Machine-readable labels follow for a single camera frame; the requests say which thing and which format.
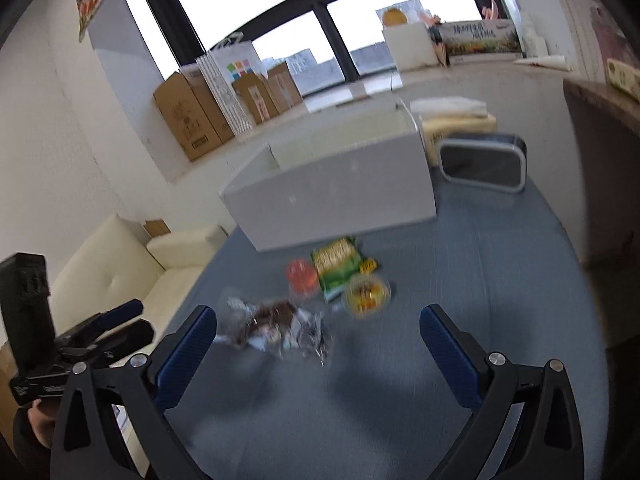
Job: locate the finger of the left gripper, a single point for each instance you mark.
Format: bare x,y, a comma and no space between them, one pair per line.
125,339
121,314

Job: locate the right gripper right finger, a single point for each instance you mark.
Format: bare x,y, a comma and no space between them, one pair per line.
547,441

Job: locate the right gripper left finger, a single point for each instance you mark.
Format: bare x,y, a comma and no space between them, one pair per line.
87,442

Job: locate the clear bag brown snack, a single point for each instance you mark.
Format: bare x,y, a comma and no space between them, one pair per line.
281,328

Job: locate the red jelly cup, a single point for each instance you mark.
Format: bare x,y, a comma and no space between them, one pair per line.
302,277

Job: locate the green snack packet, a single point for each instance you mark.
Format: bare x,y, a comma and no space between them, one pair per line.
336,263

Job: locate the clear fruit jelly cup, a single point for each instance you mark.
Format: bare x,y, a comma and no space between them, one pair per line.
366,294

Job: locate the left hand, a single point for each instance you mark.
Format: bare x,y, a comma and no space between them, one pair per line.
42,416

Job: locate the cream sofa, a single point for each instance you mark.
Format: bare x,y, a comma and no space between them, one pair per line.
113,267

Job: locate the blue table cloth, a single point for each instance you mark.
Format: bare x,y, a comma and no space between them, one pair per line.
503,269

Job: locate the large cardboard box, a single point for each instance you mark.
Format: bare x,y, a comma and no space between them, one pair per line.
192,113

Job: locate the white open box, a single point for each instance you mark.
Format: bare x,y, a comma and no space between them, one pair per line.
363,174

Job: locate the black white-rimmed tray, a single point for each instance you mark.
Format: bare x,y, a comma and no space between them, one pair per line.
497,161

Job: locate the dark side cabinet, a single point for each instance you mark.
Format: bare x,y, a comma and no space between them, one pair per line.
609,154

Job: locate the beige patterned tissue box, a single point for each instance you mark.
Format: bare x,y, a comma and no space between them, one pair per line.
623,77

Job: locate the white foam box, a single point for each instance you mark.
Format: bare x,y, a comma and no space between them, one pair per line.
410,46

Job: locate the round orange object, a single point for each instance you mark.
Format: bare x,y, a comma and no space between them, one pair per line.
393,17

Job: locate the printed long carton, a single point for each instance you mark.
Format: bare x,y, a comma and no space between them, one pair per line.
481,41

